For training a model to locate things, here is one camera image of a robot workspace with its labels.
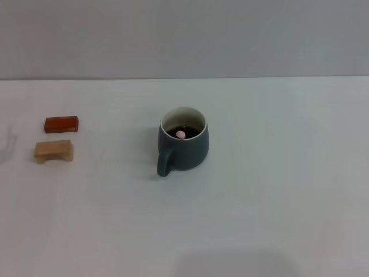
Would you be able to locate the grey ceramic mug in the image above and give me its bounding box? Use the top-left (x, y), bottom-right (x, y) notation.
top-left (157, 106), bottom-right (210, 178)

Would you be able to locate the reddish brown wooden block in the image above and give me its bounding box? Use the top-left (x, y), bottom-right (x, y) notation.
top-left (44, 115), bottom-right (81, 134)

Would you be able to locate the light wooden bridge block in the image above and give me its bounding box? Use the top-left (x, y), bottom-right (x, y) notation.
top-left (34, 139), bottom-right (74, 164)

